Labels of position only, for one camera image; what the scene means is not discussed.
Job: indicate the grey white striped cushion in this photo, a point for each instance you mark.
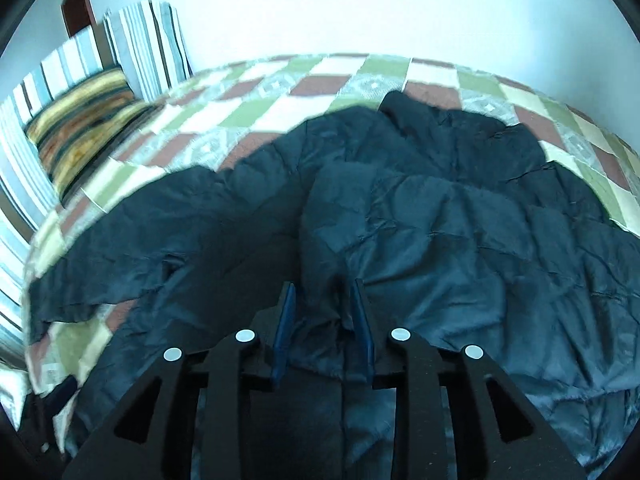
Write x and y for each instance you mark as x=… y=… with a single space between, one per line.
x=150 y=45
x=30 y=160

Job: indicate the yellow black striped pillow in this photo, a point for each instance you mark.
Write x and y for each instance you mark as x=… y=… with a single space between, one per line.
x=80 y=130

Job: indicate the black puffer jacket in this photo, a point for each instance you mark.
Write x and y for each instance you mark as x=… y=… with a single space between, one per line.
x=450 y=240

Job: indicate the checkered green brown bedspread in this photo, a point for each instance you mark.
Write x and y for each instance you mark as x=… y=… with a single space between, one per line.
x=300 y=85

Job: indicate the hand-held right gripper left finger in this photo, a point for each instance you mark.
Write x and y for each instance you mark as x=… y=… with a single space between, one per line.
x=283 y=330

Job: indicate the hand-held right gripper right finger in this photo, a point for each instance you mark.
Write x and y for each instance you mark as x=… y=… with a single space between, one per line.
x=361 y=325

